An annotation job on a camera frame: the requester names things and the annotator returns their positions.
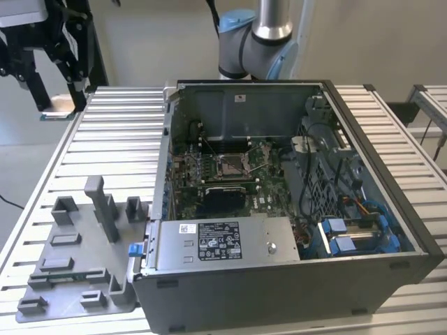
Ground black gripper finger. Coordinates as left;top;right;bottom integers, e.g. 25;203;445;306
0;47;52;112
48;15;94;111

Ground silver CPU chip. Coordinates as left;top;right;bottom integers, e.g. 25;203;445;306
38;96;80;121

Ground black RAM slot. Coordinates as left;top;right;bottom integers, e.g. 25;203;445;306
198;135;253;147

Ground CPU socket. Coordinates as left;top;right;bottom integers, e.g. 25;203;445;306
216;153;251;177

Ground black metal stand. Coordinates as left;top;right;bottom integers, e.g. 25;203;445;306
82;0;110;93

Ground grey plastic parts rack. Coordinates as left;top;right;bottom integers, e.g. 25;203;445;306
15;175;153;324

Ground black graphics card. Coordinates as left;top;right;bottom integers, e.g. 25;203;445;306
201;184;247;212

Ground metal socket cover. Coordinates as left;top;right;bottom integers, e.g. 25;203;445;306
242;144;261;168

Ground green motherboard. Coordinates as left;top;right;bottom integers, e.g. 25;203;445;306
169;138;298;221

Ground silver power supply unit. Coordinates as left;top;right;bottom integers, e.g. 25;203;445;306
155;216;301;271

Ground black open PC case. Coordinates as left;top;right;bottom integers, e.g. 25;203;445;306
133;79;445;333

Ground grey drive cage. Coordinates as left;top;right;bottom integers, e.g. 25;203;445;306
282;96;385;224

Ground blue disk carrier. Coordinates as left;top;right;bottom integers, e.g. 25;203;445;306
323;216;388;235
331;232;401;254

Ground black box under table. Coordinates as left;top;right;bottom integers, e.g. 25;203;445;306
386;100;420;128

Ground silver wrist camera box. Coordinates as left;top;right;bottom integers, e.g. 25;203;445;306
0;0;48;29

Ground black floor cable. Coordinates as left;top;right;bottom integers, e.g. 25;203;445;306
0;194;24;211

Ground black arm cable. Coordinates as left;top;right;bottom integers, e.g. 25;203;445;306
205;0;222;38

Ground black cable inside case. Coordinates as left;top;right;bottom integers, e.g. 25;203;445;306
298;120;346;219

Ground orange and yellow wires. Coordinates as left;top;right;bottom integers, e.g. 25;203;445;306
344;197;372;216

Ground aluminium frame side table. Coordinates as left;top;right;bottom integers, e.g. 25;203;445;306
406;83;447;118

